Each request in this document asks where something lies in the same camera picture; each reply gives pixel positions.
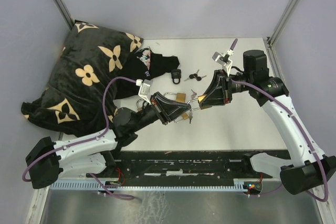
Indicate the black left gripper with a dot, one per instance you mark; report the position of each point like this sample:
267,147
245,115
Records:
158,100

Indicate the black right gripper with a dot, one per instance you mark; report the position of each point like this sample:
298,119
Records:
220,92

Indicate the medium brass padlock long shackle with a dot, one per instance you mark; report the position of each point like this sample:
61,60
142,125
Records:
178,97

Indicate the small brass padlock long shackle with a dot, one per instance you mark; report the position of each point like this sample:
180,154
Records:
184,116

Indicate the large brass padlock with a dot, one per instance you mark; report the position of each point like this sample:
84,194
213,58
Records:
140,104

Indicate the small padlock key bunch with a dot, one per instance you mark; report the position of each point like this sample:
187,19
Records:
190,117

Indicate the black padlock key bunch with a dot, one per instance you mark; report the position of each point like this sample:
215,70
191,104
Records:
195,76

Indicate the black padlock with keys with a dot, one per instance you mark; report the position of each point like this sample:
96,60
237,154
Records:
176,76

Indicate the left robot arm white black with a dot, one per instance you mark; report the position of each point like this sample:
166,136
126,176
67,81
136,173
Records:
51,160

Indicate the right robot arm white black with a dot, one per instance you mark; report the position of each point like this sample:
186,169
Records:
308,166

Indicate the black printed garment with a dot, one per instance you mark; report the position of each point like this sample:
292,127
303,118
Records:
144,64

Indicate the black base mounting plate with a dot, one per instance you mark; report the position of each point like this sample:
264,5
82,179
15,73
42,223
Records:
221,164

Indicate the black floral pillow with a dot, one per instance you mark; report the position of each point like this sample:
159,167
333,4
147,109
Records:
77,92

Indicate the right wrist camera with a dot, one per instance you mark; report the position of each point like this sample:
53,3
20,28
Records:
224,60

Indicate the light blue cable duct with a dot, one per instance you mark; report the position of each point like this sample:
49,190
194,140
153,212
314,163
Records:
163,183

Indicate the right aluminium corner post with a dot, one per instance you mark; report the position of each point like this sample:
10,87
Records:
289,10

